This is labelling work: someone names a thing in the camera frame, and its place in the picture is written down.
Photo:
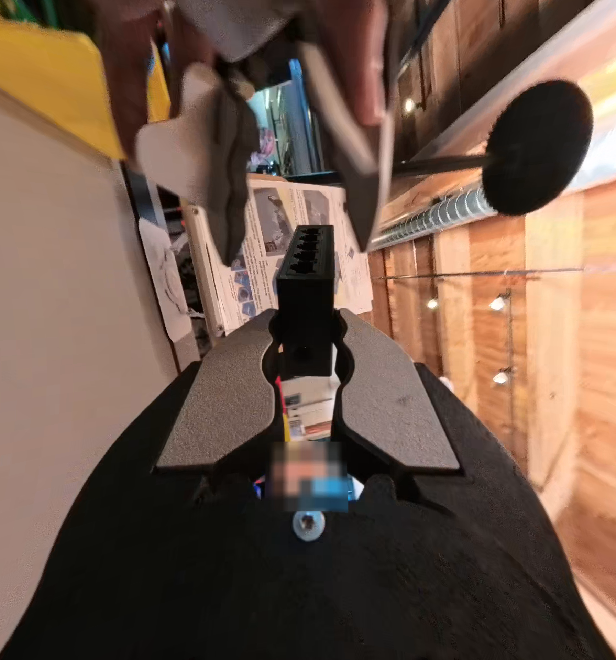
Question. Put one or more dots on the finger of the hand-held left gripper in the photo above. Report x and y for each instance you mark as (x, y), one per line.
(179, 154)
(349, 134)

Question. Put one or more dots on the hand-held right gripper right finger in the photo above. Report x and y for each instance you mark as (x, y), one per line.
(395, 407)

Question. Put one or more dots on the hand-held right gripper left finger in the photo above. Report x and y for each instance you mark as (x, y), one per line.
(220, 407)

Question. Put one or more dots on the black network switch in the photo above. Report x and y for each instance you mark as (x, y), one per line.
(308, 309)

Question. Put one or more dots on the yellow plastic bin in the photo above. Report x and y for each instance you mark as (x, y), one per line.
(45, 72)

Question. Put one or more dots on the person's left hand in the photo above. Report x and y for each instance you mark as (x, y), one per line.
(359, 62)

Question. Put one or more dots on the printed instruction sheet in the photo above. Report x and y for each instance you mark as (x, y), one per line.
(266, 258)

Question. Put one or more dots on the black round floor stand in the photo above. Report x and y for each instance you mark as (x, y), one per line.
(540, 149)

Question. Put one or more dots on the silver ventilation duct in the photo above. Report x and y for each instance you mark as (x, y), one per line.
(442, 214)

